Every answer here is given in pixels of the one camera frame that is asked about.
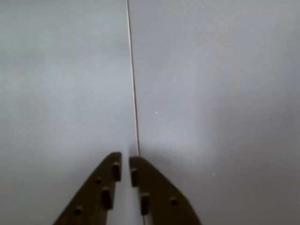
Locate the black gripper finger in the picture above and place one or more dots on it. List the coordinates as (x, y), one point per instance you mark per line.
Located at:
(93, 192)
(161, 199)

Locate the grey table mat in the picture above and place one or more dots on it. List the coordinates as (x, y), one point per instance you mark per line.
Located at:
(222, 82)
(61, 82)

